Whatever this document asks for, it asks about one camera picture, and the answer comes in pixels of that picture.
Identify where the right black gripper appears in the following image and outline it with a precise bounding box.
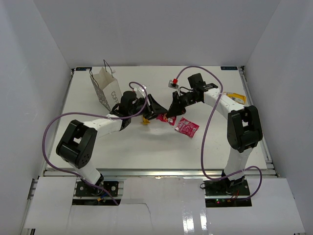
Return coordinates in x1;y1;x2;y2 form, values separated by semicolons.
167;91;197;118

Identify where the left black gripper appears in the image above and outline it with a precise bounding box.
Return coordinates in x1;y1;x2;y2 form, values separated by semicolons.
129;94;168;121

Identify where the red candy packet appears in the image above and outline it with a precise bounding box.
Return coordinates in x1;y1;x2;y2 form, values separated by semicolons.
175;117;199;138
156;114;177;126

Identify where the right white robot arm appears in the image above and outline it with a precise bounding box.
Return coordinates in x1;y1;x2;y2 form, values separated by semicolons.
166;73;263;195

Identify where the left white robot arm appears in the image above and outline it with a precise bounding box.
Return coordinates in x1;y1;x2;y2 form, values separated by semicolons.
56;91;168;195

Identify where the white coffee paper bag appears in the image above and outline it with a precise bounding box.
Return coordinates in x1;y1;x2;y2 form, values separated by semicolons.
89;59;122;111

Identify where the yellow snack bar wrapper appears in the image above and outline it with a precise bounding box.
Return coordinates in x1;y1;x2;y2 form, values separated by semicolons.
141;117;150;125

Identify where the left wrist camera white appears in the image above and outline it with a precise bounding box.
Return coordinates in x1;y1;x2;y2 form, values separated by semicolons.
133;85;146;98

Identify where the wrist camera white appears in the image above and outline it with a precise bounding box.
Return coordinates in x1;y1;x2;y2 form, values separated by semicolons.
133;85;146;98
168;78;179;90

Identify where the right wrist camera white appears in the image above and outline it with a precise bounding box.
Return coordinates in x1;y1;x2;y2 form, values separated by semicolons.
168;78;179;90

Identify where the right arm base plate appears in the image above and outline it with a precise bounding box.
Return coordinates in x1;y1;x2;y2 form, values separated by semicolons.
200;180;252;208

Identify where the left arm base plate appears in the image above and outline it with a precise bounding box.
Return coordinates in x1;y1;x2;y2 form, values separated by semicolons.
74;181;119;197

